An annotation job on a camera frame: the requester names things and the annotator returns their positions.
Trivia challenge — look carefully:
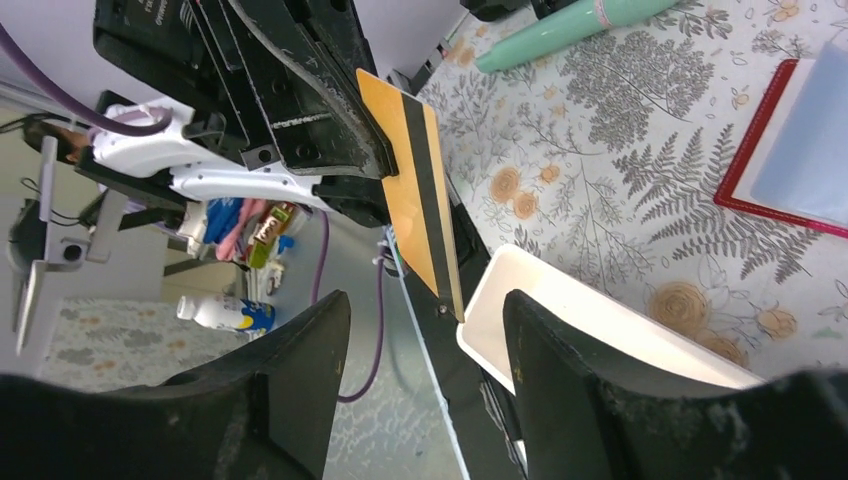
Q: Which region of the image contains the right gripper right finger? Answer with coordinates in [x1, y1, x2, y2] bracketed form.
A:
[503, 290, 847, 479]

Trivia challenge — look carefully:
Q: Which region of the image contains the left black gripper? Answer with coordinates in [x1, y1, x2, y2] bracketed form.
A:
[92, 1, 398, 226]

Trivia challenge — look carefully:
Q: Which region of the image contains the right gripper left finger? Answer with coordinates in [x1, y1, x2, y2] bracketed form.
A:
[1, 290, 351, 479]

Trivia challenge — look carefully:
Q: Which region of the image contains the gold credit card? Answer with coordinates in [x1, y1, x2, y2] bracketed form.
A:
[356, 69, 465, 323]

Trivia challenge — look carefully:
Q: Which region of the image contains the red card holder wallet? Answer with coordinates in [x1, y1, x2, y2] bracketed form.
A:
[714, 42, 847, 237]

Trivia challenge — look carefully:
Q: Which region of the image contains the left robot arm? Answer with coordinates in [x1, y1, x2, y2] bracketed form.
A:
[77, 1, 397, 228]

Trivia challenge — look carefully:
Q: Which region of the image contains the white plastic tray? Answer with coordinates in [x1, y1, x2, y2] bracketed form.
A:
[456, 245, 765, 393]

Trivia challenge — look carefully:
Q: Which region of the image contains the white plastic bottle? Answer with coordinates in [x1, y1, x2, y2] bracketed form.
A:
[176, 295, 276, 335]

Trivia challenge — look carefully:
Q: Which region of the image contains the floral table mat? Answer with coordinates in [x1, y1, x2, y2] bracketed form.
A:
[421, 1, 847, 377]

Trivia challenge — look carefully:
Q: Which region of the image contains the mint green tube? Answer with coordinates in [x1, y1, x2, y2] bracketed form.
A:
[475, 0, 677, 73]

